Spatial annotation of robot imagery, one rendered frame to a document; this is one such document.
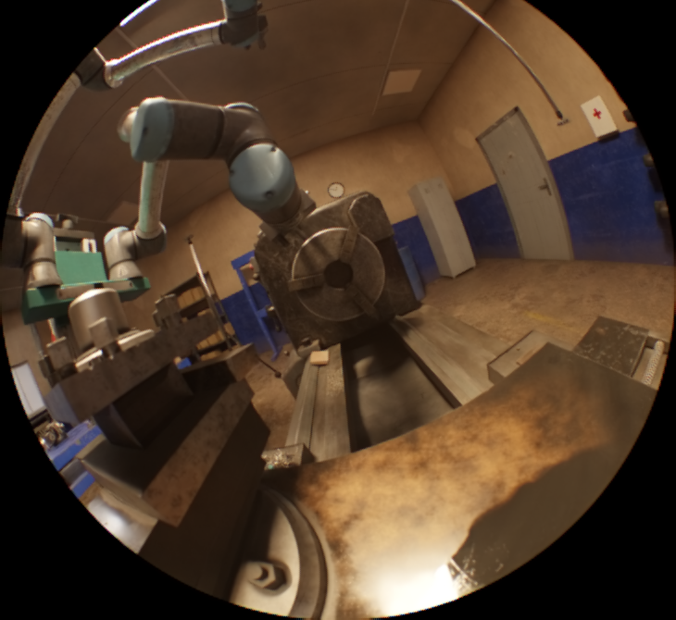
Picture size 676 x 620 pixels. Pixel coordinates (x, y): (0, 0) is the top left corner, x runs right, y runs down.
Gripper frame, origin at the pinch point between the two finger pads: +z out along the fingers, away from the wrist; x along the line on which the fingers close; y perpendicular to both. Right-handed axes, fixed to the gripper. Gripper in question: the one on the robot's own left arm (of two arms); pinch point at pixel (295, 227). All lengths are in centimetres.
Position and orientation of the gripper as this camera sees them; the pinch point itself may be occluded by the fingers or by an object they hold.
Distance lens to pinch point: 61.9
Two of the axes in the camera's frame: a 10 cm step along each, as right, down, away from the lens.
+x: 7.4, -6.7, 0.1
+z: -0.3, -0.2, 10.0
